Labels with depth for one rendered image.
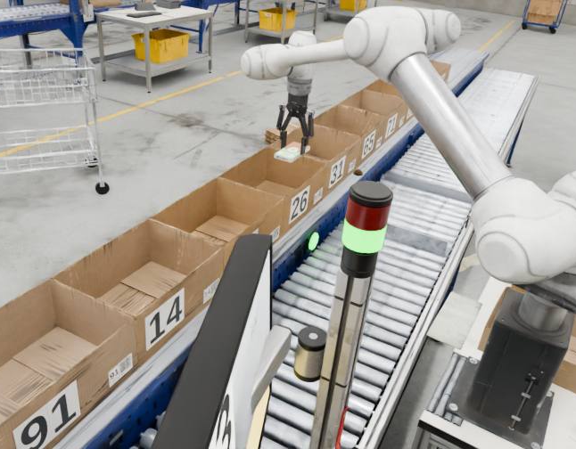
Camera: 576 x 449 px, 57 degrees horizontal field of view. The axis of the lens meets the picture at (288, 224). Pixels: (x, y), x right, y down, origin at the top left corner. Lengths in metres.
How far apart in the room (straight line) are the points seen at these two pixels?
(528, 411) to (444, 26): 1.03
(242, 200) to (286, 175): 0.40
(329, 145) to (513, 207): 1.60
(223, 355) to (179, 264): 1.24
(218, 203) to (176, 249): 0.41
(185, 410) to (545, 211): 0.89
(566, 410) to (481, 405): 0.28
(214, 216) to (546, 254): 1.31
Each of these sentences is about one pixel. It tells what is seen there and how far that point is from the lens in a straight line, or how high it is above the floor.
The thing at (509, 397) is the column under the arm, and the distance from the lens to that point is 1.62.
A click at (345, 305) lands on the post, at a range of 0.70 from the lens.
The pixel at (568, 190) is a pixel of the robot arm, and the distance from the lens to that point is 1.33.
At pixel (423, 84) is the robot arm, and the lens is 1.31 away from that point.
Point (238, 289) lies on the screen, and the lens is 0.62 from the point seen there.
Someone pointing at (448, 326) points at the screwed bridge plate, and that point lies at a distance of 1.95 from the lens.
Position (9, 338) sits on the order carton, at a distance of 1.54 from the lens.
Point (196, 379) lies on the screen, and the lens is 0.52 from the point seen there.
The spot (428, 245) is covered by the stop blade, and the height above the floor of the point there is 0.77.
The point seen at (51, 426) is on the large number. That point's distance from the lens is 1.31.
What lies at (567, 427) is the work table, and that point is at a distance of 1.79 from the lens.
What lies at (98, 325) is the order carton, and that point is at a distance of 1.49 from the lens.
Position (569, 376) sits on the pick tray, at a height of 0.80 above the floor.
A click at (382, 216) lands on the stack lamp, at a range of 0.62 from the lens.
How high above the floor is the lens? 1.93
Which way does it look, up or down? 30 degrees down
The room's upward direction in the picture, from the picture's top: 6 degrees clockwise
